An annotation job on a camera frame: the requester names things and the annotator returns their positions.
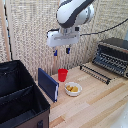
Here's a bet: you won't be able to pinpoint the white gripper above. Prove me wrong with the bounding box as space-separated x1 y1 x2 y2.
45 27 81 57

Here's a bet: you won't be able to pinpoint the red plastic cup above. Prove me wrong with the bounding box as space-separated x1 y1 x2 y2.
57 68 69 83

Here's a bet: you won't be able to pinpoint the woven beige screen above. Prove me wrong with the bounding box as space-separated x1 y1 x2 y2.
0 0 128 82

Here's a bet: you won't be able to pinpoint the yellow food pieces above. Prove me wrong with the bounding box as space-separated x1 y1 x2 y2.
66 85 80 93

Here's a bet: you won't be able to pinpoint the white bowl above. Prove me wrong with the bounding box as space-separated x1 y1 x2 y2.
64 81 83 98

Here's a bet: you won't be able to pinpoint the black toaster oven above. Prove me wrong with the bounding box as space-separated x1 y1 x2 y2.
92 37 128 80

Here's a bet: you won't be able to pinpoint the black fabric storage box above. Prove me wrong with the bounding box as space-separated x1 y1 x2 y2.
0 59 51 128

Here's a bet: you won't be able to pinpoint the black cable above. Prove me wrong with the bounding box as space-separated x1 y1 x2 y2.
79 17 128 37

